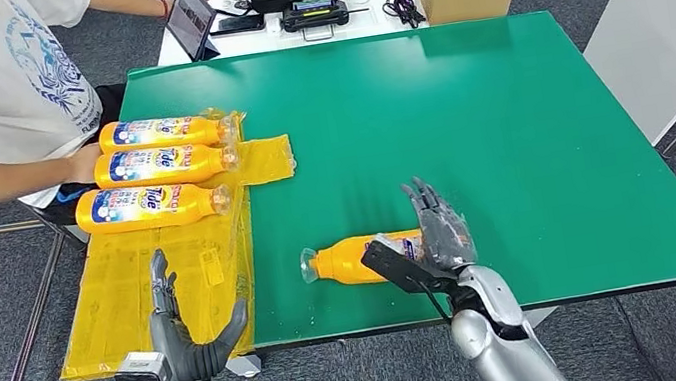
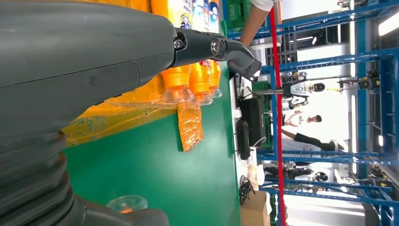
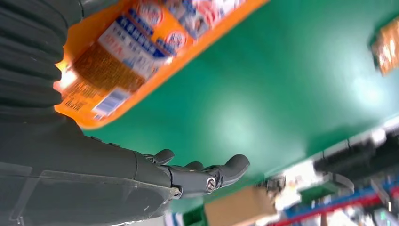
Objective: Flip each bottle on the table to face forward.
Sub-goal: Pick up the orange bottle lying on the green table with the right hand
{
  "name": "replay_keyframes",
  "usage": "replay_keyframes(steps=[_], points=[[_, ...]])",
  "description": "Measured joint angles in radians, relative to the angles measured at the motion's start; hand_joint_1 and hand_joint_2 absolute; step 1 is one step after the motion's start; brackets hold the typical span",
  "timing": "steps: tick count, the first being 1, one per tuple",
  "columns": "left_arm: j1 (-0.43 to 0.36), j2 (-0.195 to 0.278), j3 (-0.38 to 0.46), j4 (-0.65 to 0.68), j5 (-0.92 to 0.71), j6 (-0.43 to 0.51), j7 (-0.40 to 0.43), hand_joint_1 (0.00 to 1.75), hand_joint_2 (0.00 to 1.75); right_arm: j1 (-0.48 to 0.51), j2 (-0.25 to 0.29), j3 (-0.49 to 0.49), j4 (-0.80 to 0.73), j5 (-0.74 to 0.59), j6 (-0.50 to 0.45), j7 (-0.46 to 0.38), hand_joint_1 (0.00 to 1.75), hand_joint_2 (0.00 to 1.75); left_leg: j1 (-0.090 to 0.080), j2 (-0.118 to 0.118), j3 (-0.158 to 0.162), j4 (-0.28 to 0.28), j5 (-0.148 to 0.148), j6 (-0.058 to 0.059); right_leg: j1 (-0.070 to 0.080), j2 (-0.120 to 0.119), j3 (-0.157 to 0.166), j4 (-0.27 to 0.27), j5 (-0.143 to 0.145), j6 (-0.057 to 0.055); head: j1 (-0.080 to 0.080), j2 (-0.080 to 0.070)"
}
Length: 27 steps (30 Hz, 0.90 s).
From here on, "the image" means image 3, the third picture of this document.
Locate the brown cardboard box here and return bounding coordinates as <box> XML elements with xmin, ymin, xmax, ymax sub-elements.
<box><xmin>203</xmin><ymin>185</ymin><xmax>278</xmax><ymax>226</ymax></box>

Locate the red pole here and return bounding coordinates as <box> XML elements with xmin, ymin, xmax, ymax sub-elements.
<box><xmin>268</xmin><ymin>194</ymin><xmax>399</xmax><ymax>226</ymax></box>

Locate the black carrying case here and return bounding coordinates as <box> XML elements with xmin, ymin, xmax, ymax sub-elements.
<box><xmin>313</xmin><ymin>123</ymin><xmax>399</xmax><ymax>182</ymax></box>

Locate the yellow taped cardboard sheet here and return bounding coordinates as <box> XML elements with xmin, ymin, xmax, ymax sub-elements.
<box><xmin>370</xmin><ymin>17</ymin><xmax>399</xmax><ymax>76</ymax></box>

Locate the blue metal rack frame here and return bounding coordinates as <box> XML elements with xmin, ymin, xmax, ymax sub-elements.
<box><xmin>282</xmin><ymin>178</ymin><xmax>399</xmax><ymax>219</ymax></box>

